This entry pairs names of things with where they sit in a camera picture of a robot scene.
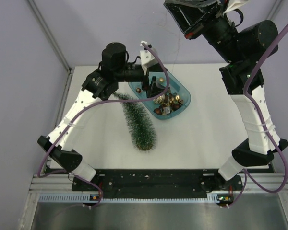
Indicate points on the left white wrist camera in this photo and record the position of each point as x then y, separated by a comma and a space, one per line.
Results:
147, 59

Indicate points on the teal plastic bin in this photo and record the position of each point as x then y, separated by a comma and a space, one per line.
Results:
181, 94

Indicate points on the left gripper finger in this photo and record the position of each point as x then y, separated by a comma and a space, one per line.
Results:
154, 89
145, 85

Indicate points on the aluminium front rail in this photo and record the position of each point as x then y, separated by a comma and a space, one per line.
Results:
196, 181

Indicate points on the large silver gold bauble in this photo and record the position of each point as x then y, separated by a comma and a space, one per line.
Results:
159, 100

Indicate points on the small green christmas tree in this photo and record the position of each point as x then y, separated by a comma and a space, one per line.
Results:
139, 124

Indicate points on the right aluminium corner post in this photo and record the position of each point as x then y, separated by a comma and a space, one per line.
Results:
277, 11

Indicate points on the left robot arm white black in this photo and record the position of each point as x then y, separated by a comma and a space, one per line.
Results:
96, 90

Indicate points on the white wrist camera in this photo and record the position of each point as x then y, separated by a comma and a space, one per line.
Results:
234, 4
147, 59

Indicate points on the white slotted cable duct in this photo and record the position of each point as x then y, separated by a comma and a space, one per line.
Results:
91, 198

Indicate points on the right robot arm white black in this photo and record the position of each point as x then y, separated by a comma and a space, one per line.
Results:
243, 51

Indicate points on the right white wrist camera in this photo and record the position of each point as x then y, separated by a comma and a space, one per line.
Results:
234, 4

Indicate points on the left aluminium corner post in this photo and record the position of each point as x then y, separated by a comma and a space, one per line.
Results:
48, 34

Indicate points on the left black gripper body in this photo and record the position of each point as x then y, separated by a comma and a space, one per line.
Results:
134, 74

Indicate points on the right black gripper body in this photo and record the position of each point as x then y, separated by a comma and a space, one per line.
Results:
210, 24

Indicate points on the aluminium corner post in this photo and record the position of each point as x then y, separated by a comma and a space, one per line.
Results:
48, 34
277, 11

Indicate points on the brown ribbon gold berry sprig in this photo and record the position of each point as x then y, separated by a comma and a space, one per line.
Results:
170, 104

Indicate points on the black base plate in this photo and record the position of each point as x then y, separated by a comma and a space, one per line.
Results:
234, 184

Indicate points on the brown bauble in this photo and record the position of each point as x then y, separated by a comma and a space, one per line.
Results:
158, 111

